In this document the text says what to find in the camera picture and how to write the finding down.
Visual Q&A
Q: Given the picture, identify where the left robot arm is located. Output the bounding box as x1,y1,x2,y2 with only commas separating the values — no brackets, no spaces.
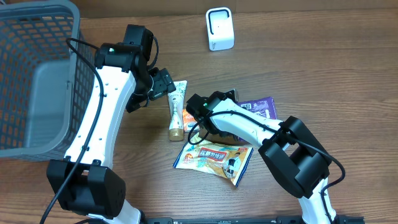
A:
47,24,175,224

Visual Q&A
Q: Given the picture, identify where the white gold cosmetic tube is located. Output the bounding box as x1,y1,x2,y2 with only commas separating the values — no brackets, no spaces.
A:
168,80,187,141

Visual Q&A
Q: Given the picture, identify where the yellow white snack bag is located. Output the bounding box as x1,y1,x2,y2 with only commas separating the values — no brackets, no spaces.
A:
173,133,254,187

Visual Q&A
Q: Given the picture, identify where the grey plastic shopping basket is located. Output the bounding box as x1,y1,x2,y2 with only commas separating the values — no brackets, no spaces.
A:
1,1,95,161

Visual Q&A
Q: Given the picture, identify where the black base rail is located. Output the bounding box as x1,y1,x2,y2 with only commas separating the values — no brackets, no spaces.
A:
136,216,365,224

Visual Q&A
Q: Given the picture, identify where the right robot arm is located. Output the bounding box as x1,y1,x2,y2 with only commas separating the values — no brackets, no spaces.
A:
186,91,336,223

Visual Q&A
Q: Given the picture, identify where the red purple snack pack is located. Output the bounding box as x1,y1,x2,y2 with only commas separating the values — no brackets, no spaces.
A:
238,96,277,119

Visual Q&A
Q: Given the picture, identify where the small orange white packet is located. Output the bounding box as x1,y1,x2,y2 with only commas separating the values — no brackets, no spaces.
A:
182,109,197,133

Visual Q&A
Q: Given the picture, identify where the white barcode scanner stand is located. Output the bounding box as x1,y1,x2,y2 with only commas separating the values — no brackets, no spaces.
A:
205,7,234,51

